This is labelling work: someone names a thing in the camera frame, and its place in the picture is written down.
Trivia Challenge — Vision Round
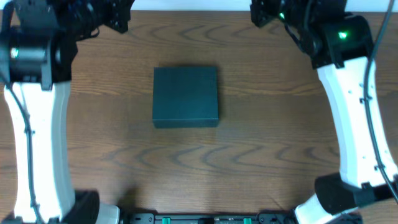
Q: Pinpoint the black gift box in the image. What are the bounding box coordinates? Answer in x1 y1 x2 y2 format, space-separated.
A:
152 67 220 128

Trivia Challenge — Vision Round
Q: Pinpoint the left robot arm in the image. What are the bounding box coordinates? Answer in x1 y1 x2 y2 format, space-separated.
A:
1 0 133 224

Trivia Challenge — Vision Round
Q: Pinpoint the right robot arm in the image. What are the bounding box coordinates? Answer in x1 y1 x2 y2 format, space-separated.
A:
250 0 397 223

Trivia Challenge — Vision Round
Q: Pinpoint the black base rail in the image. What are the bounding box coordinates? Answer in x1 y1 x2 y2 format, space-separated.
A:
118 212 298 224

